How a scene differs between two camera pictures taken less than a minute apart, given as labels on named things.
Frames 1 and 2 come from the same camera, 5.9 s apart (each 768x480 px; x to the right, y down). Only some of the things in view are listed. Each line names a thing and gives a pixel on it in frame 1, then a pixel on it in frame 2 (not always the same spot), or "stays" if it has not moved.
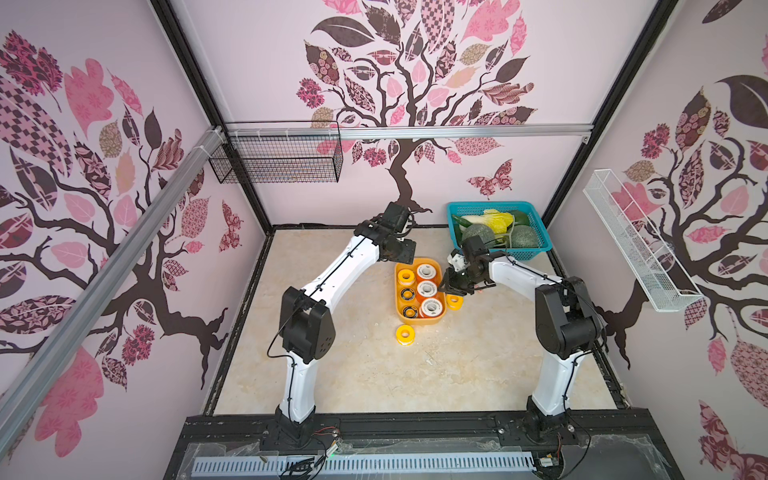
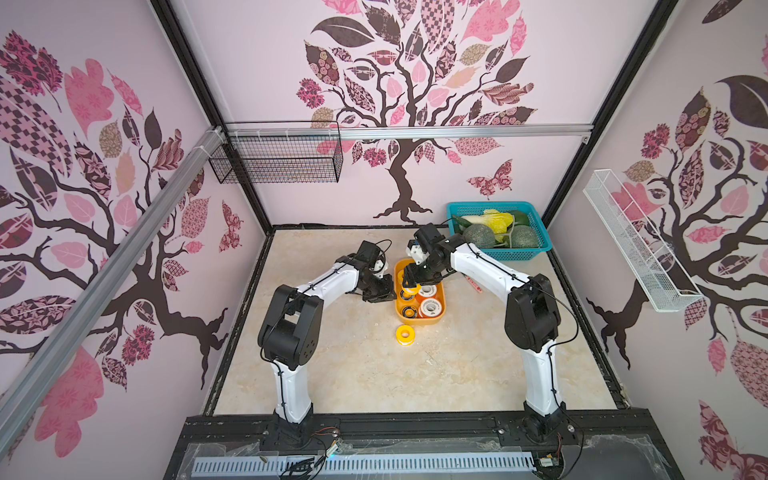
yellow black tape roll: (410, 312) stays
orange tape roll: (426, 289) stays
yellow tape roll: (454, 302) → (409, 292)
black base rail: (616, 447) stays
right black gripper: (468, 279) → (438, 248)
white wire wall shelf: (665, 280) stays
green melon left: (478, 229) stays
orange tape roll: (430, 308) stays
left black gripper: (403, 255) → (384, 294)
